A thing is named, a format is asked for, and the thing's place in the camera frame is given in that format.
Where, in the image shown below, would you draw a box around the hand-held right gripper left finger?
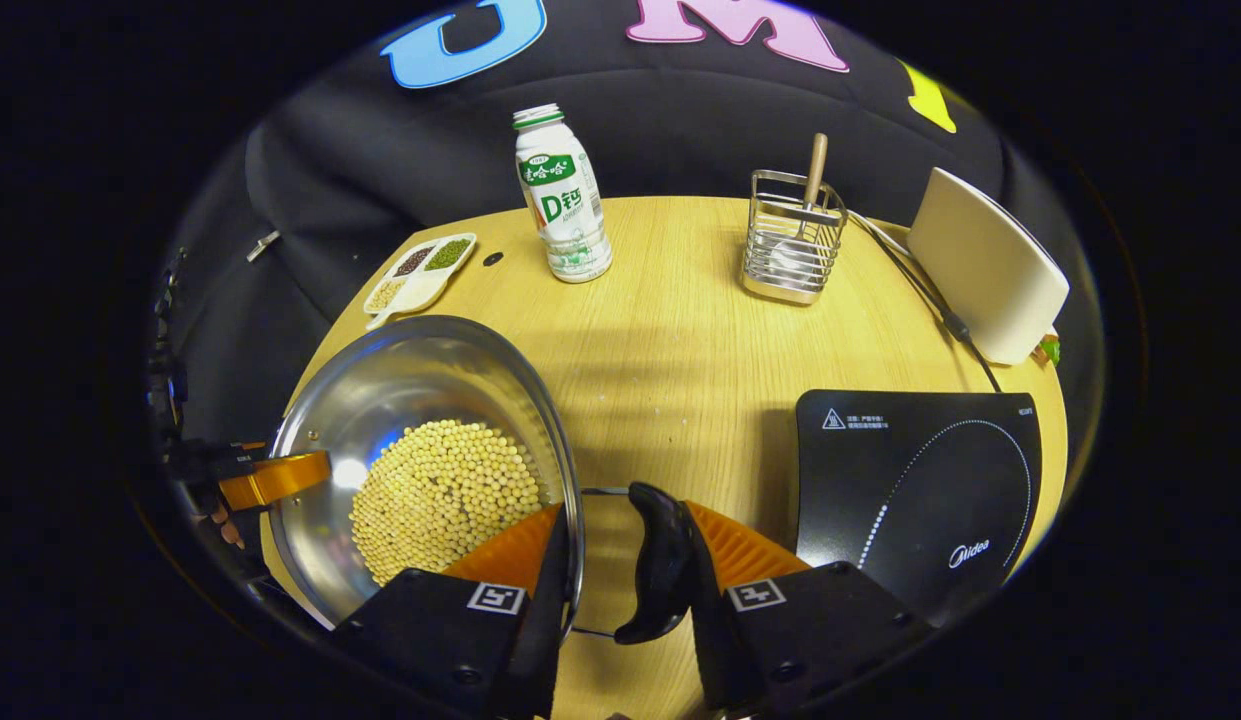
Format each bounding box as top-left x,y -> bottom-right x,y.
330,503 -> 573,720

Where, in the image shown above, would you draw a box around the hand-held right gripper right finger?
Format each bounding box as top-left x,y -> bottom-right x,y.
680,500 -> 936,716

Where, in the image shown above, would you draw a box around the stainless steel pot black handles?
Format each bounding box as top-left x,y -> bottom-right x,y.
268,315 -> 699,646

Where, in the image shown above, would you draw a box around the black induction cooktop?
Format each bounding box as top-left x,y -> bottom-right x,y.
795,388 -> 1043,626

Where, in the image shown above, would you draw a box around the pile of yellow soybeans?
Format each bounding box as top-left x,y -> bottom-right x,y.
348,420 -> 546,588

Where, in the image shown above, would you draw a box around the white divided bean dish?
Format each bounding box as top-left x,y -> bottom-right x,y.
363,233 -> 478,331

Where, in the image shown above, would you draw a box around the white green drink bottle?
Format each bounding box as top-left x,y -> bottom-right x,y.
512,103 -> 614,284

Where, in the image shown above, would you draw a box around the white toaster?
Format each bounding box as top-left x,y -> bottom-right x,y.
905,167 -> 1071,366

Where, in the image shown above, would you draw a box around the black backdrop cloth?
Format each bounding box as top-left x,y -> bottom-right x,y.
150,0 -> 1101,481

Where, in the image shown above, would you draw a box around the black power cable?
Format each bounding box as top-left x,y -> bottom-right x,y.
848,210 -> 1003,393

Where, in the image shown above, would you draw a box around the metal wire utensil holder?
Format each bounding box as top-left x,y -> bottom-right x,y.
742,170 -> 849,306

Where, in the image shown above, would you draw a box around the wooden handled spoon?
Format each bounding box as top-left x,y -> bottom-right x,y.
780,133 -> 829,261

